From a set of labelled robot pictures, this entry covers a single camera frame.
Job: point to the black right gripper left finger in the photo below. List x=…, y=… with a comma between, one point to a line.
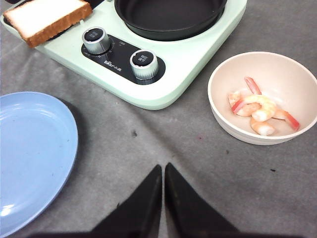
x=134, y=218

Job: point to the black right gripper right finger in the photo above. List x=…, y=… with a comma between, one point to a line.
x=192, y=215

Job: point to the white bread slice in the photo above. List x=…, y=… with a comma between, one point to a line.
x=39, y=20

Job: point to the pink shrimp lower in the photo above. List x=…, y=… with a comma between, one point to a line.
x=264, y=128

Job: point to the pink shrimp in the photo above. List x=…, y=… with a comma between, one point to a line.
x=264, y=128
x=234, y=97
x=267, y=110

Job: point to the pink shrimp middle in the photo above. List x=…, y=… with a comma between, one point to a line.
x=267, y=110

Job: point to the pink shrimp upper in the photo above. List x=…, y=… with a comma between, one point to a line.
x=234, y=97

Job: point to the mint green breakfast maker base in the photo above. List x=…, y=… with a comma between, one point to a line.
x=179, y=61

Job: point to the blue plastic plate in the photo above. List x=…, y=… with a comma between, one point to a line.
x=38, y=147

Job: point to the beige ribbed bowl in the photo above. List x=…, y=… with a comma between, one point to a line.
x=288, y=83

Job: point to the right silver control knob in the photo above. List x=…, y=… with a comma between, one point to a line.
x=144, y=64

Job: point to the silver control knob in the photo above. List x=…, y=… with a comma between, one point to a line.
x=144, y=64
x=96, y=40

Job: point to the left silver control knob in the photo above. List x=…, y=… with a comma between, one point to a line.
x=96, y=40

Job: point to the black round frying pan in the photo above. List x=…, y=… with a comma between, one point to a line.
x=169, y=20

